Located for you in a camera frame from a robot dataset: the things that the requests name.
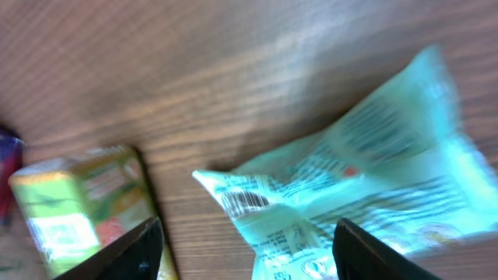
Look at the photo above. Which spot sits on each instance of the green yellow drink carton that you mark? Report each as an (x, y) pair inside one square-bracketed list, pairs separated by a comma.
[(78, 204)]

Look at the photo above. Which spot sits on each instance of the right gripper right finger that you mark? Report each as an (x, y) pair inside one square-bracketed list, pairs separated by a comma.
[(361, 256)]

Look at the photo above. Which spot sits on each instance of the purple red packet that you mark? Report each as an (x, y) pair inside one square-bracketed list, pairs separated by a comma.
[(11, 161)]

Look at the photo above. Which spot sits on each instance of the light blue plastic packet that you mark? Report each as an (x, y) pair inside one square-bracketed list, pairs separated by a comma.
[(398, 164)]

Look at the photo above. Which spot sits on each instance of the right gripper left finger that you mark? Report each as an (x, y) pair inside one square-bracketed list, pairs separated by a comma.
[(134, 256)]

